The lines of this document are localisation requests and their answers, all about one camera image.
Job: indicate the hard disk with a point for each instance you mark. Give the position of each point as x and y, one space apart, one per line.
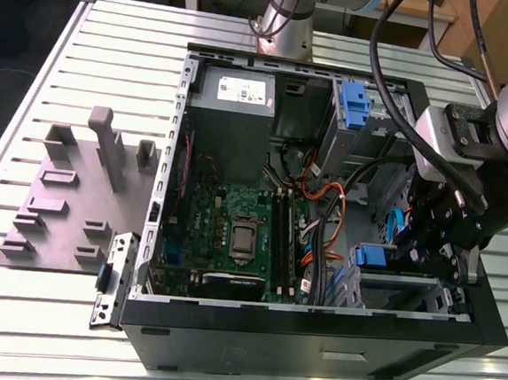
375 256

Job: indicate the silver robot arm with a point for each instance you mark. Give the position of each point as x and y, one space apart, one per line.
290 33

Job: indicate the metal disk bay cage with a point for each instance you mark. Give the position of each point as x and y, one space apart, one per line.
406 281

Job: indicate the metal optical drive cage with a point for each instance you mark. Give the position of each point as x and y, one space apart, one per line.
351 145

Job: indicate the blue drive bay latch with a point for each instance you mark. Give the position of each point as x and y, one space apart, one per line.
354 103

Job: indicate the black open PC case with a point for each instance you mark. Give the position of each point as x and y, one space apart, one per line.
312 337

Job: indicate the silver CPU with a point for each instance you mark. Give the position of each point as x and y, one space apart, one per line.
243 238

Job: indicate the wooden desk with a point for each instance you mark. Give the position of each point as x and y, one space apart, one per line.
408 8

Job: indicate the CPU socket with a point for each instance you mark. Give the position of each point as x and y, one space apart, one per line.
232 255

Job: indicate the black graphics card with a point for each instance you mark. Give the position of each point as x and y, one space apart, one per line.
228 285

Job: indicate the grey power supply unit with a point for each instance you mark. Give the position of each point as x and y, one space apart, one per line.
227 143

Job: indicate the green motherboard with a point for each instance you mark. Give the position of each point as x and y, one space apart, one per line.
208 204

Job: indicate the grey parts rack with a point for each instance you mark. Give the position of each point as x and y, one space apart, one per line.
70 209

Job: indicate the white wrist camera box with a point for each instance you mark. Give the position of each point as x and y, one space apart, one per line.
437 135

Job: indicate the metal expansion slot bracket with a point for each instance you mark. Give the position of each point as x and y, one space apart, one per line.
119 249

